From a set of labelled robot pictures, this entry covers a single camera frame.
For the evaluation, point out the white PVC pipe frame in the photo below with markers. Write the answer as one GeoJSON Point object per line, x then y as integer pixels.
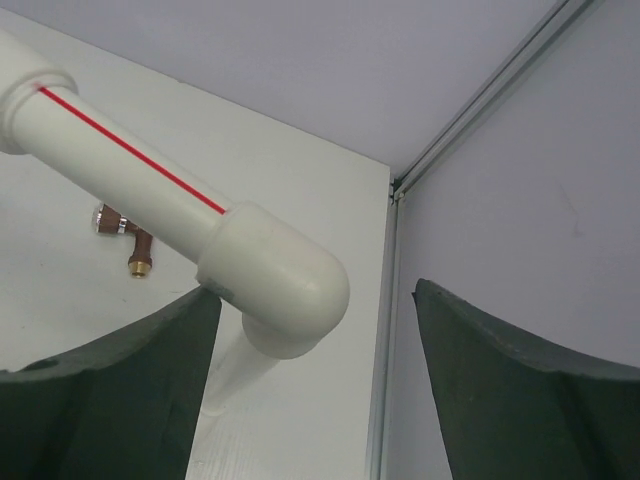
{"type": "Point", "coordinates": [290, 291]}

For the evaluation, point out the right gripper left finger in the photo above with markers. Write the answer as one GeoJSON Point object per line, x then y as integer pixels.
{"type": "Point", "coordinates": [124, 406]}

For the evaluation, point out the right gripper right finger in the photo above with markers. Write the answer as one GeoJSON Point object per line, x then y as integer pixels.
{"type": "Point", "coordinates": [513, 405]}

